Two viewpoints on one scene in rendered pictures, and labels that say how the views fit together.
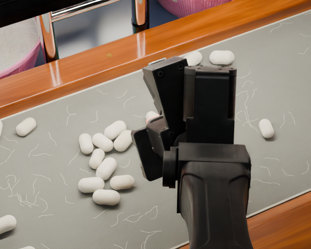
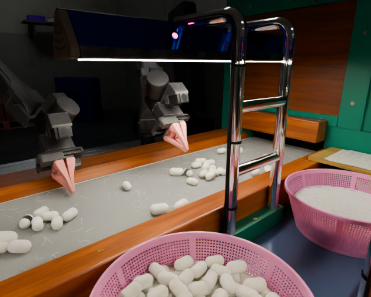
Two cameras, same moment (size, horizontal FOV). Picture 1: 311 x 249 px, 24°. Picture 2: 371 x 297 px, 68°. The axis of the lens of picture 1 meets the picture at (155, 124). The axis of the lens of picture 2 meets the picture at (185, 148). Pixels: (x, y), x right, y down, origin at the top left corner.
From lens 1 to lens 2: 1.38 m
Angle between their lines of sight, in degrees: 109
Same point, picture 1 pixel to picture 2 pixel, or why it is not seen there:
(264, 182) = (128, 175)
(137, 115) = (203, 185)
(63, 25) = (314, 264)
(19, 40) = not seen: hidden behind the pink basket
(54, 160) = not seen: hidden behind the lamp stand
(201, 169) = (155, 65)
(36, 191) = not seen: hidden behind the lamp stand
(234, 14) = (153, 225)
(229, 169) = (146, 65)
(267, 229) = (128, 157)
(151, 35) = (215, 203)
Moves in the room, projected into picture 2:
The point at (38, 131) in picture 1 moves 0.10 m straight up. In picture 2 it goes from (249, 175) to (252, 140)
